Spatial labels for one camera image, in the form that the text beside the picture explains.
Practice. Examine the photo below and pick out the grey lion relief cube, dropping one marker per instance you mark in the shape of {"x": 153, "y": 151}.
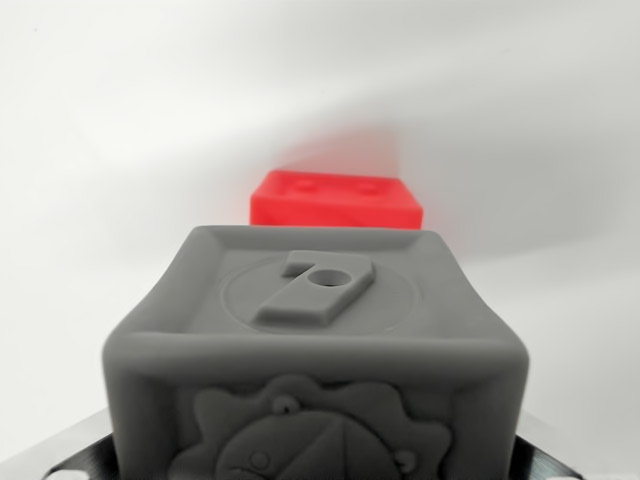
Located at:
{"x": 315, "y": 350}

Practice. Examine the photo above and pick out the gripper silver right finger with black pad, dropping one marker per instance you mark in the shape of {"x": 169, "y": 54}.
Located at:
{"x": 575, "y": 455}

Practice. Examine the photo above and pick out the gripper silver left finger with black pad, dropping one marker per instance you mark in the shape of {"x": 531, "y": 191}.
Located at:
{"x": 60, "y": 452}

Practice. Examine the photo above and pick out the red cube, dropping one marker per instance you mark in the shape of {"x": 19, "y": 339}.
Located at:
{"x": 335, "y": 205}

